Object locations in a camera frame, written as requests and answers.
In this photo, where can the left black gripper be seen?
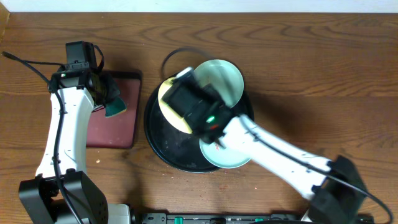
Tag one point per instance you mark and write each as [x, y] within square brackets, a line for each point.
[114, 91]

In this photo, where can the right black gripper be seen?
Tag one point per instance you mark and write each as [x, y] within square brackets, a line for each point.
[217, 99]

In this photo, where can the green yellow sponge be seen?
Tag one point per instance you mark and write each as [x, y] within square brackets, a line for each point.
[115, 107]

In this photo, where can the yellow plate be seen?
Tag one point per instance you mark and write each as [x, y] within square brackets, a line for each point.
[170, 115]

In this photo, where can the light blue plate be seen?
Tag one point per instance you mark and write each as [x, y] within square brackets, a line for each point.
[222, 157]

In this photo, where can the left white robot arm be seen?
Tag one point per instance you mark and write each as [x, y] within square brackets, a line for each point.
[61, 191]

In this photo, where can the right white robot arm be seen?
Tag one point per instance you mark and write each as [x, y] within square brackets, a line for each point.
[334, 189]

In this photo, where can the dark red rectangular tray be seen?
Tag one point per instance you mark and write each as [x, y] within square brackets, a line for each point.
[117, 132]

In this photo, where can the pale green plate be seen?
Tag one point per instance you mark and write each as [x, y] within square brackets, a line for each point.
[224, 77]

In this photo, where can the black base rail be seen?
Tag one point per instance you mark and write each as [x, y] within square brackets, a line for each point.
[163, 218]

